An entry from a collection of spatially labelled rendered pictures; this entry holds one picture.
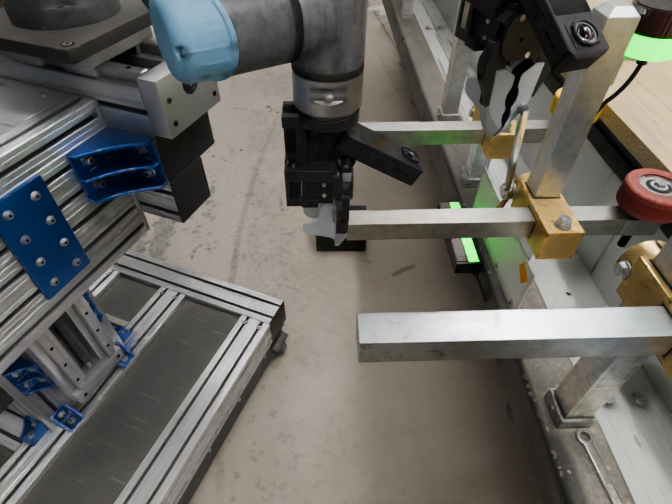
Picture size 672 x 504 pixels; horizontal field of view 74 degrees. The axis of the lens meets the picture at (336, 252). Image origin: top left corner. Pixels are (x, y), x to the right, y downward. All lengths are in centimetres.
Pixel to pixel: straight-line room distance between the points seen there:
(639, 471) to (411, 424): 73
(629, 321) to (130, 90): 66
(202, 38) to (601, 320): 39
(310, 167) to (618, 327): 34
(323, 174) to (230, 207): 152
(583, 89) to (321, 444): 108
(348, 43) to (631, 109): 58
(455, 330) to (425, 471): 99
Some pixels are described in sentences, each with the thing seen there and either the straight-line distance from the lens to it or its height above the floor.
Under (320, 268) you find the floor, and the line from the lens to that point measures 170.
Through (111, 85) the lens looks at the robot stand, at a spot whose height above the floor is 97.
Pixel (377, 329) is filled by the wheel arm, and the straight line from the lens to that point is 37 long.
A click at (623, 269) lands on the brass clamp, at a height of 95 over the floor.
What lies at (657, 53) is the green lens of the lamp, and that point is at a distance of 61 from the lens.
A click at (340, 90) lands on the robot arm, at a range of 47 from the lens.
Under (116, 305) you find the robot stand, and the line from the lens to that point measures 148.
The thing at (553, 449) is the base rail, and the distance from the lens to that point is 66.
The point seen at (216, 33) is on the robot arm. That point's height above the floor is 113.
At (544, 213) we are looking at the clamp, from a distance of 66.
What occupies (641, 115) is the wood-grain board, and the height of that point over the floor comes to 90.
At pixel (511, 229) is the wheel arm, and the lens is 66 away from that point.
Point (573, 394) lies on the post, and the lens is 63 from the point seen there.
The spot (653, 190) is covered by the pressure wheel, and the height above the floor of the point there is 90.
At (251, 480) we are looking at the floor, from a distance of 134.
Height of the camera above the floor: 126
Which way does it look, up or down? 46 degrees down
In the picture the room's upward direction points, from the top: straight up
